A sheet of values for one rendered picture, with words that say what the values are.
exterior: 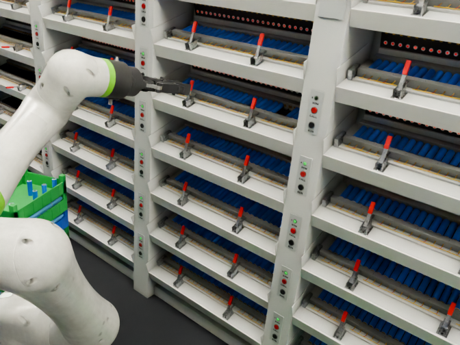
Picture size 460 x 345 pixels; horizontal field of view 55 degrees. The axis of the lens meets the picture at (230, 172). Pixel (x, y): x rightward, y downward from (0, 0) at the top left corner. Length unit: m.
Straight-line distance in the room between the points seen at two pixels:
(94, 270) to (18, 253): 1.56
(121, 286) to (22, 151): 1.29
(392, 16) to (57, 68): 0.77
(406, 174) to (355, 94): 0.25
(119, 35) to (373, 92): 0.98
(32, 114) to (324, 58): 0.73
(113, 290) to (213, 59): 1.19
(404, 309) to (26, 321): 0.99
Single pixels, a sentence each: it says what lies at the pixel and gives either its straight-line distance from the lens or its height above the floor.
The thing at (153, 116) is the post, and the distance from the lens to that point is 1.71.
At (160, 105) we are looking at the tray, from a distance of 1.66.
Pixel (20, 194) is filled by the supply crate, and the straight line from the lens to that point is 1.96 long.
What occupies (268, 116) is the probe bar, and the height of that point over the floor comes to 0.96.
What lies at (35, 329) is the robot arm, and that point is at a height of 0.59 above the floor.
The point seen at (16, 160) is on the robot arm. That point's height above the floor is 0.99.
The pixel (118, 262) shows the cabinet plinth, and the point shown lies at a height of 0.04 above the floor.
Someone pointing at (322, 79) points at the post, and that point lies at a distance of 1.24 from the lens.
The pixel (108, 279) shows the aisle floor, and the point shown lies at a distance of 2.23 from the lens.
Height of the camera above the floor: 1.36
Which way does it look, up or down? 24 degrees down
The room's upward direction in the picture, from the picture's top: 6 degrees clockwise
